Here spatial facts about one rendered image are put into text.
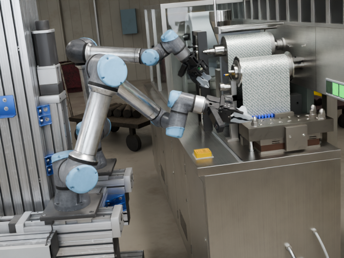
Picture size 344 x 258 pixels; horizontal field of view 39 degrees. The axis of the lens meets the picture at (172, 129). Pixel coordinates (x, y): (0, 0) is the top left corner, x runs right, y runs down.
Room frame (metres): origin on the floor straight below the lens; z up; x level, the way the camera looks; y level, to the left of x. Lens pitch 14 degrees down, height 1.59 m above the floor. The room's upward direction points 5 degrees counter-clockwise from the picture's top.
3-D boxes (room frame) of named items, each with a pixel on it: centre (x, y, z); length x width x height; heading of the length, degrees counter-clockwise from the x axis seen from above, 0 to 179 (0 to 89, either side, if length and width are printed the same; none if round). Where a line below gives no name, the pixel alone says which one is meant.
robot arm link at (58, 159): (1.90, 0.44, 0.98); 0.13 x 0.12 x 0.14; 29
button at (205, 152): (2.15, -0.13, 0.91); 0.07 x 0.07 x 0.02; 7
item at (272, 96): (2.30, -0.47, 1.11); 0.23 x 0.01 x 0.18; 97
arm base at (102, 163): (2.40, 0.43, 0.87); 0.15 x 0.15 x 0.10
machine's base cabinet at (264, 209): (3.28, -0.27, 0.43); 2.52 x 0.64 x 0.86; 7
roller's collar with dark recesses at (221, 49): (2.59, -0.29, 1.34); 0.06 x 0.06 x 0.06; 7
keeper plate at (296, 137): (2.10, -0.55, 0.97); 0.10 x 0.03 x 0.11; 97
